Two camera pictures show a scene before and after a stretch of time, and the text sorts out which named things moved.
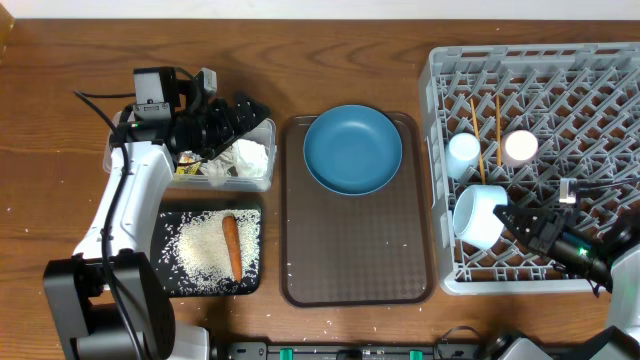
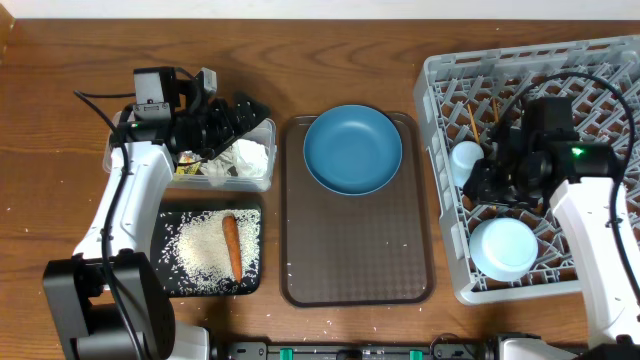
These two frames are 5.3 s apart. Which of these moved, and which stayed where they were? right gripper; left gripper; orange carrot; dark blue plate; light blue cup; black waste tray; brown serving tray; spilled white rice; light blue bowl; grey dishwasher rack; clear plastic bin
Moved: light blue bowl; light blue cup; right gripper
Stayed: dark blue plate; grey dishwasher rack; clear plastic bin; brown serving tray; orange carrot; black waste tray; spilled white rice; left gripper
